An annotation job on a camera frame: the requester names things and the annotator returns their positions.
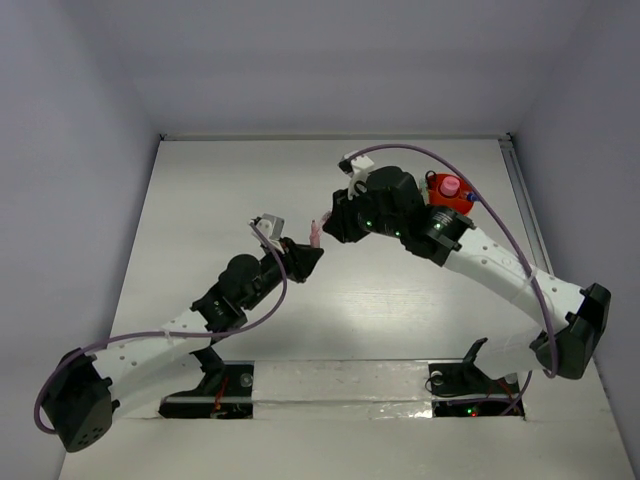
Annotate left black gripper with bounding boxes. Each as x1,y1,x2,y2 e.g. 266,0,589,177
241,237,321,312

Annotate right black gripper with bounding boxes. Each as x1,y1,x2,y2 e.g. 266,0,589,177
324,179,406,241

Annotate pink highlighter pen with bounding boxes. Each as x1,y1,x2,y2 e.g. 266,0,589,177
309,220,321,248

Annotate black scissors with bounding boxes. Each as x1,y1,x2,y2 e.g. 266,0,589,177
425,170,437,183

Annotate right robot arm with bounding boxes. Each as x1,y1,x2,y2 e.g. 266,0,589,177
323,157,611,392

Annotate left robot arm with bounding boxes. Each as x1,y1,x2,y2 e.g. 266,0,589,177
33,237,324,453

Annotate orange round container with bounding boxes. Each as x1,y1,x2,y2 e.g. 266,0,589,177
420,173,475,215

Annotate pink glue bottle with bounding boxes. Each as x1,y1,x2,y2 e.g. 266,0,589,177
439,175,461,198

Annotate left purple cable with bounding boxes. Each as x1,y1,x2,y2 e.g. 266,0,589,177
33,222,289,434

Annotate purple cable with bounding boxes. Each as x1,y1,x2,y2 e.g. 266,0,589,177
349,143,560,416
33,222,289,434

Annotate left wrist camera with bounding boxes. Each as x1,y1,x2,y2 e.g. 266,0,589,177
249,213,285,253

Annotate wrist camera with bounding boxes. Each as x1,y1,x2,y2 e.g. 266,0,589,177
338,155,375,200
249,213,285,253

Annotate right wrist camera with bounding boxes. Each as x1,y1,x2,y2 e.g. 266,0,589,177
338,155,375,200

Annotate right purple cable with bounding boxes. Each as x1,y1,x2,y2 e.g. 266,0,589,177
349,143,560,416

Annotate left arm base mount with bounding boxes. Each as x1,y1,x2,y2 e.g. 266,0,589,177
158,347,254,420

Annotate aluminium rail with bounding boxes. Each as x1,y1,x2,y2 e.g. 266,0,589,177
498,134,554,274

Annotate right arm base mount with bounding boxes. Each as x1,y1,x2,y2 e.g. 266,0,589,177
424,338,525,418

